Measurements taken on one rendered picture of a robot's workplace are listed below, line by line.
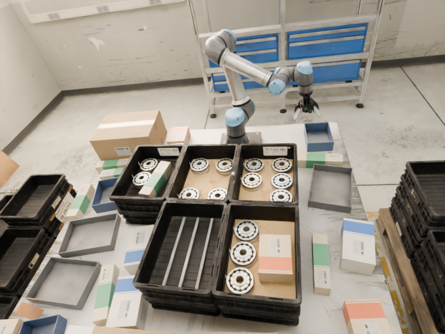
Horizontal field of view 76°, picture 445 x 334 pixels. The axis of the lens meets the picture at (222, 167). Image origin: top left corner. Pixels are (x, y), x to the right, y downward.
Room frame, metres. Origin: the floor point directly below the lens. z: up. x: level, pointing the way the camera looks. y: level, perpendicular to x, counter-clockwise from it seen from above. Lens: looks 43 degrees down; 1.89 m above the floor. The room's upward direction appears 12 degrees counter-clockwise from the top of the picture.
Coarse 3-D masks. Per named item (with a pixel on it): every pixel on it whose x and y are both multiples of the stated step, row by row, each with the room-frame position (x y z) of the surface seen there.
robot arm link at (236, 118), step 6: (234, 108) 1.46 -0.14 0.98; (240, 108) 1.45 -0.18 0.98; (228, 114) 1.42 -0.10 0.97; (234, 114) 1.40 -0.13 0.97; (240, 114) 1.39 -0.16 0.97; (246, 114) 1.44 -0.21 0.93; (228, 120) 1.38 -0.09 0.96; (234, 120) 1.36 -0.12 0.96; (240, 120) 1.37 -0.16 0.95; (246, 120) 1.42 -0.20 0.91; (228, 126) 1.38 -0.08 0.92; (234, 126) 1.36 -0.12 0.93; (240, 126) 1.36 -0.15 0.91; (228, 132) 1.38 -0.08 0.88; (234, 132) 1.36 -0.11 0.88; (240, 132) 1.36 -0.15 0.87
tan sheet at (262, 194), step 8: (264, 160) 1.12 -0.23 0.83; (272, 160) 1.11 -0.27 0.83; (264, 168) 1.06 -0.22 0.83; (264, 176) 1.00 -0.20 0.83; (272, 176) 0.99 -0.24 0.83; (264, 184) 0.95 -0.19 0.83; (240, 192) 0.93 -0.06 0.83; (248, 192) 0.92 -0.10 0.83; (256, 192) 0.91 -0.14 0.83; (264, 192) 0.90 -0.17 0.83; (256, 200) 0.86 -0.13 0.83; (264, 200) 0.85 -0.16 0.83
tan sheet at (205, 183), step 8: (208, 160) 1.21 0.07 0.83; (216, 160) 1.20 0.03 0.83; (192, 176) 1.11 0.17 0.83; (200, 176) 1.10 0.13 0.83; (208, 176) 1.09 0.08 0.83; (216, 176) 1.08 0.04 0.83; (224, 176) 1.06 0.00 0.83; (192, 184) 1.05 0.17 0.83; (200, 184) 1.04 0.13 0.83; (208, 184) 1.03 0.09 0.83; (216, 184) 1.02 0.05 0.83; (224, 184) 1.01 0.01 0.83; (200, 192) 0.99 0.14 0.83; (208, 192) 0.98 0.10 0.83
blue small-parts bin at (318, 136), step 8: (304, 128) 1.43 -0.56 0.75; (312, 128) 1.43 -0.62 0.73; (320, 128) 1.42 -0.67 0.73; (328, 128) 1.37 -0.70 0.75; (304, 136) 1.40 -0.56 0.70; (312, 136) 1.39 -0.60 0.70; (320, 136) 1.37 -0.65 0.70; (328, 136) 1.34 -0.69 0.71; (312, 144) 1.25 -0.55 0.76; (320, 144) 1.24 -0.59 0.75; (328, 144) 1.22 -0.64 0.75
